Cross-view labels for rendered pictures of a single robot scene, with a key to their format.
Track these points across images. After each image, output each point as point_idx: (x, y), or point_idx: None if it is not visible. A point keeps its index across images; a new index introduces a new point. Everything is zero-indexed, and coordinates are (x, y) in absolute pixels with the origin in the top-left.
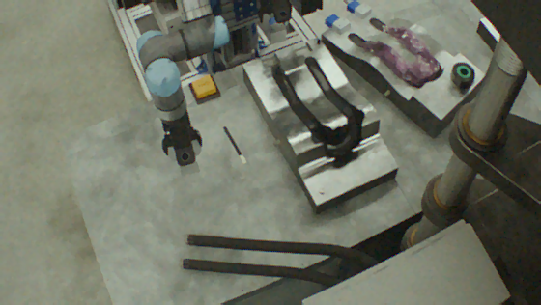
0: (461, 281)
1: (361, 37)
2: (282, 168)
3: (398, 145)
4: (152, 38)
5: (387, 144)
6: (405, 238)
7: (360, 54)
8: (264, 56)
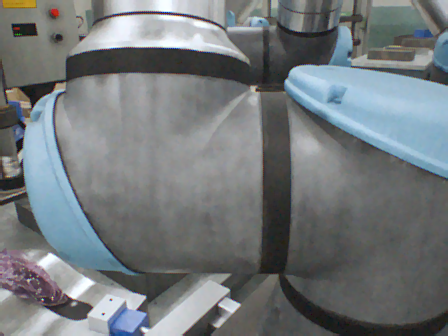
0: None
1: (62, 318)
2: None
3: (10, 244)
4: (252, 17)
5: (26, 241)
6: (13, 108)
7: (63, 272)
8: (230, 273)
